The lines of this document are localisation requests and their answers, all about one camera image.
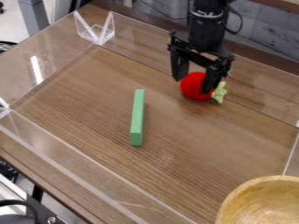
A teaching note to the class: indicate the grey table leg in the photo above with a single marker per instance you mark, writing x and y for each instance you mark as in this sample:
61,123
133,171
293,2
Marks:
34,15

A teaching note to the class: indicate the green rectangular block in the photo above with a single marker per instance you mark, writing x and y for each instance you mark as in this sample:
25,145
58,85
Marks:
138,118

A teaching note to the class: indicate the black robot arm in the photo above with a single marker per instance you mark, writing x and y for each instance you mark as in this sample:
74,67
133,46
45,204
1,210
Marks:
202,46

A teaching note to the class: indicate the red plush fruit green leaves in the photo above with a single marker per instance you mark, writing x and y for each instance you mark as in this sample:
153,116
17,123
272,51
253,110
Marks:
191,88

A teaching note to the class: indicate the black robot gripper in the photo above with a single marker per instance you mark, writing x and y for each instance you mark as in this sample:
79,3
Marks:
217,61

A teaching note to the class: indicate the wooden bowl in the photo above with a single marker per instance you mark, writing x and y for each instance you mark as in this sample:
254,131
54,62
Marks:
265,200

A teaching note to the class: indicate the black device with cable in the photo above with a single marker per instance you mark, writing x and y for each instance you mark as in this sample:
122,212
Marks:
27,212

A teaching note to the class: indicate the clear acrylic enclosure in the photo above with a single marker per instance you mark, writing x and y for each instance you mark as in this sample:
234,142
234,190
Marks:
69,90

